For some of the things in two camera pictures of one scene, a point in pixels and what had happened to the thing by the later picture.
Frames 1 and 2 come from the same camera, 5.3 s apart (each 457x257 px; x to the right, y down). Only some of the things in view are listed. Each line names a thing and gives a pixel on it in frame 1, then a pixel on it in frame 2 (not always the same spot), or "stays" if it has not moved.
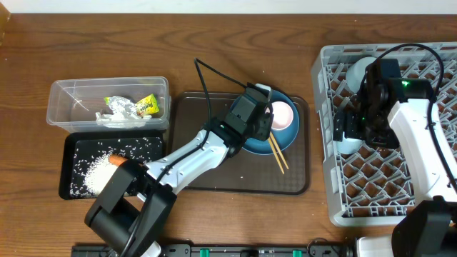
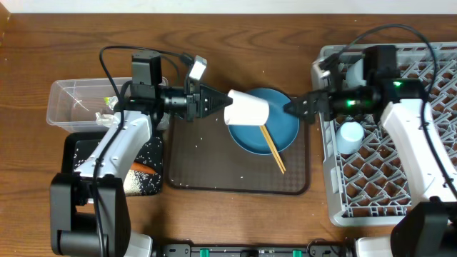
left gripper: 267,121 -> 196,105
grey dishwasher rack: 377,186 stays
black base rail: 318,250 stays
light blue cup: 348,145 stays
